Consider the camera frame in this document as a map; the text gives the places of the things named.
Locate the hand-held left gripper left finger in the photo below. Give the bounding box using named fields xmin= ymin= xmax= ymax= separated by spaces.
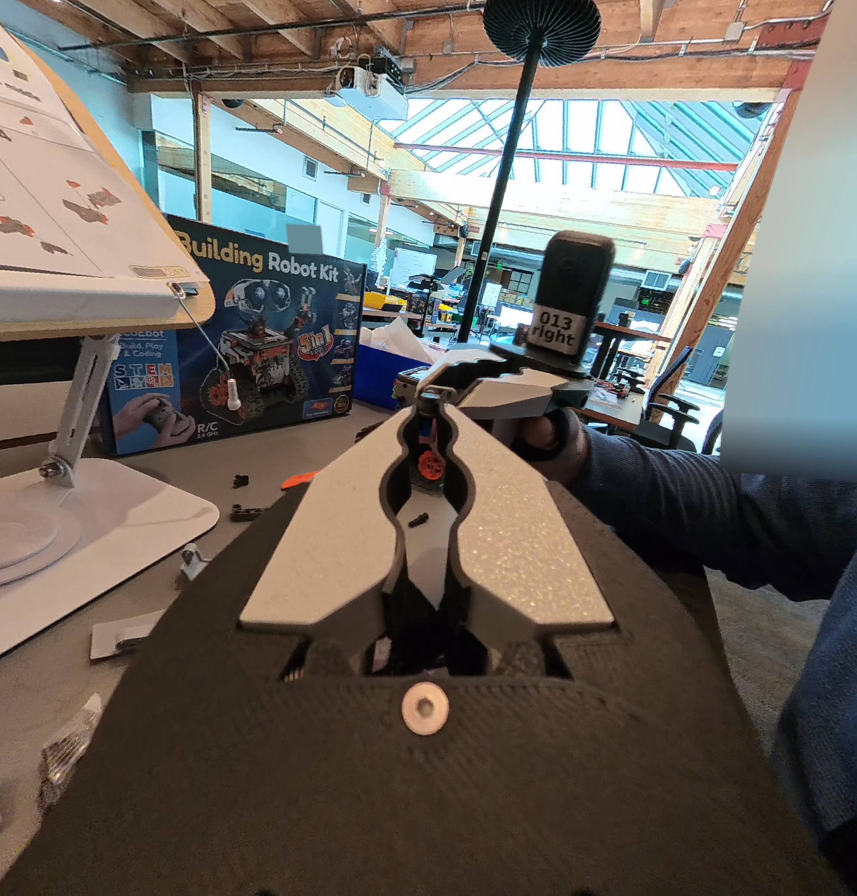
xmin=238 ymin=407 xmax=418 ymax=671

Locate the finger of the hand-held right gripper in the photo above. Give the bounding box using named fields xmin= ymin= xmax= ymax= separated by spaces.
xmin=414 ymin=349 xmax=515 ymax=407
xmin=462 ymin=368 xmax=574 ymax=422

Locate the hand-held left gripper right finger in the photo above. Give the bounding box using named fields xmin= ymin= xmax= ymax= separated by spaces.
xmin=435 ymin=405 xmax=616 ymax=674

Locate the person's right forearm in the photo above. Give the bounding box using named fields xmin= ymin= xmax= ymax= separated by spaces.
xmin=568 ymin=426 xmax=857 ymax=604

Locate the person's right hand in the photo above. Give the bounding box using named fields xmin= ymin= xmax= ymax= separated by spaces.
xmin=519 ymin=408 xmax=592 ymax=485

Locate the white paper sheet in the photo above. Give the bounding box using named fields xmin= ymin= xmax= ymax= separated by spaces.
xmin=367 ymin=317 xmax=438 ymax=366

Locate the blue plastic bin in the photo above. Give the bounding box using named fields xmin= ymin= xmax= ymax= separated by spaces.
xmin=353 ymin=342 xmax=429 ymax=412

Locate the black office chair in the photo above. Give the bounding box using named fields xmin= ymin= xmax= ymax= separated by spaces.
xmin=638 ymin=346 xmax=705 ymax=449

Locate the blue toy robot box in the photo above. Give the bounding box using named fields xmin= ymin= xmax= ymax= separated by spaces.
xmin=98 ymin=213 xmax=368 ymax=457

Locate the white book stand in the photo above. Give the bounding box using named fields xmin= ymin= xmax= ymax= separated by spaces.
xmin=0 ymin=0 xmax=221 ymax=667

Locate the light grey box piece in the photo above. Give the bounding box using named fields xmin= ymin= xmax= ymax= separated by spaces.
xmin=89 ymin=609 xmax=167 ymax=662

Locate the dark grey connectors plastic bag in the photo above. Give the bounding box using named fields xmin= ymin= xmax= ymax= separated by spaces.
xmin=38 ymin=693 xmax=105 ymax=807

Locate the person's blue sweater torso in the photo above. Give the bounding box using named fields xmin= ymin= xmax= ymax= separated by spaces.
xmin=771 ymin=521 xmax=857 ymax=896

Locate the instruction booklet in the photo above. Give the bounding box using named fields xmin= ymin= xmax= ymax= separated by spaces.
xmin=0 ymin=7 xmax=210 ymax=291

